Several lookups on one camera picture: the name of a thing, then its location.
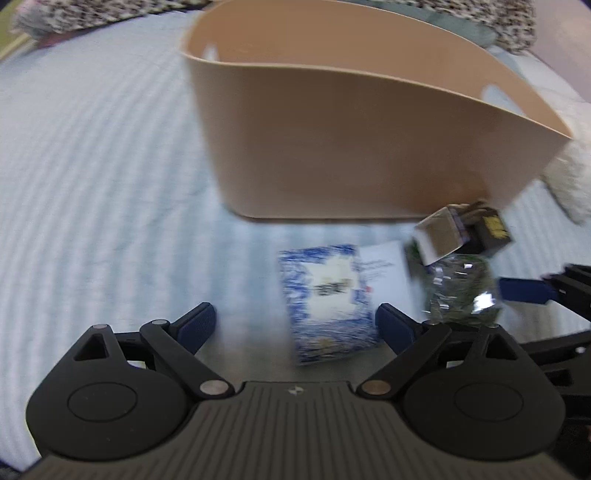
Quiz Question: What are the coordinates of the white paper leaflet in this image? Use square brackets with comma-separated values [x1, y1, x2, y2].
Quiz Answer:
[359, 241, 416, 317]

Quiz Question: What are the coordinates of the white fluffy plush toy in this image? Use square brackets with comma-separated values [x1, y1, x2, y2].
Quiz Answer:
[542, 140, 590, 224]

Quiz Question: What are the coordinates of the small black box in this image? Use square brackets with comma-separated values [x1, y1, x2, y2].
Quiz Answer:
[456, 201, 512, 257]

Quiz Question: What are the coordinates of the leopard print blanket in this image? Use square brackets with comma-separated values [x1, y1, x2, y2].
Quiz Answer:
[15, 1, 537, 53]

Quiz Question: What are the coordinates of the beige plastic storage basket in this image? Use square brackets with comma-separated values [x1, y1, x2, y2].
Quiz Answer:
[181, 4, 572, 219]

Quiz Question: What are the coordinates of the blue striped bed sheet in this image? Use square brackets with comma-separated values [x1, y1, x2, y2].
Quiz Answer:
[1, 12, 590, 471]

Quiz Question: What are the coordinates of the blue white patterned box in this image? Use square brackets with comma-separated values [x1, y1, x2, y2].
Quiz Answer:
[279, 244, 379, 365]

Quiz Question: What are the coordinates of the green plastic storage bin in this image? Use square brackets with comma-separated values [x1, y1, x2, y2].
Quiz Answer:
[1, 0, 36, 61]

